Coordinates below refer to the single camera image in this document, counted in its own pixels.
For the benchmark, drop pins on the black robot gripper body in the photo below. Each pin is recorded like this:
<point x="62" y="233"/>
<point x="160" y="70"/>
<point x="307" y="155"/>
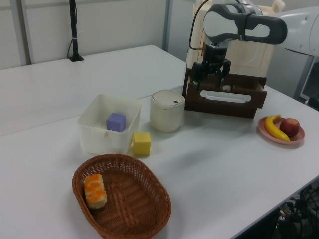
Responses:
<point x="215" y="54"/>

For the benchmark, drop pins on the brown wooden drawer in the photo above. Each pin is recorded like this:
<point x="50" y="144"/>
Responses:
<point x="194" y="94"/>

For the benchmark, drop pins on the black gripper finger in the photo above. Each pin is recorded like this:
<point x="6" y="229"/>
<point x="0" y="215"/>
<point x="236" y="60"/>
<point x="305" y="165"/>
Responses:
<point x="225" y="67"/>
<point x="198" y="71"/>

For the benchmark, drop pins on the yellow cube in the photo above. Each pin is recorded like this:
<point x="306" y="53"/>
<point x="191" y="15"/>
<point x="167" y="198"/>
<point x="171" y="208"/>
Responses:
<point x="142" y="144"/>

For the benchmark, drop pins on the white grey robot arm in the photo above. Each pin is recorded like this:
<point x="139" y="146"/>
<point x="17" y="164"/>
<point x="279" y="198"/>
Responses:
<point x="259" y="27"/>

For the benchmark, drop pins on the purple cube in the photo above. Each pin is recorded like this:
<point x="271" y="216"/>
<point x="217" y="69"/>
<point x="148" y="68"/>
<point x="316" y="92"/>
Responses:
<point x="115" y="123"/>

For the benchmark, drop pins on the yellow banana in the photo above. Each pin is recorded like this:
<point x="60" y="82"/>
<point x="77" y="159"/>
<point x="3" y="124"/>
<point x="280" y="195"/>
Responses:
<point x="271" y="128"/>

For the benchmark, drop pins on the brown wicker basket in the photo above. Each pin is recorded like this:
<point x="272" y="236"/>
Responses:
<point x="134" y="199"/>

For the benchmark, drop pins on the black white panda toy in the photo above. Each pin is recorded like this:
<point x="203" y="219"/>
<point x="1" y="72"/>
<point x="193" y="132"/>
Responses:
<point x="226" y="88"/>

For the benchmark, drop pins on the orange glazed bread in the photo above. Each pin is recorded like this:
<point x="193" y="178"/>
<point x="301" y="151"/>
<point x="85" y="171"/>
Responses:
<point x="94" y="191"/>

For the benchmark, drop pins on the pink plate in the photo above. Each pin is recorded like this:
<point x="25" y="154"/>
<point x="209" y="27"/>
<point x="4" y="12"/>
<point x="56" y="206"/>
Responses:
<point x="299" y="139"/>

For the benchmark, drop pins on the black camera stand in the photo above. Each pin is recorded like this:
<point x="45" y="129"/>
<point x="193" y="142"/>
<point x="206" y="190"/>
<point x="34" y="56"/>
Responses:
<point x="73" y="30"/>

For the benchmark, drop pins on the white plastic bin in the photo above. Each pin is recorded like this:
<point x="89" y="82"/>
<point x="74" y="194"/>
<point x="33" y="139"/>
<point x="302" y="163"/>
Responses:
<point x="99" y="142"/>

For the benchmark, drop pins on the cream lidded trash can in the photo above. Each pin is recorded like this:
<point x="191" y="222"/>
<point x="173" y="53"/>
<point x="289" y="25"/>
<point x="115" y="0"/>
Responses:
<point x="165" y="117"/>

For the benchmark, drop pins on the red apple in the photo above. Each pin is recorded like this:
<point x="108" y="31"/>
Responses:
<point x="290" y="127"/>

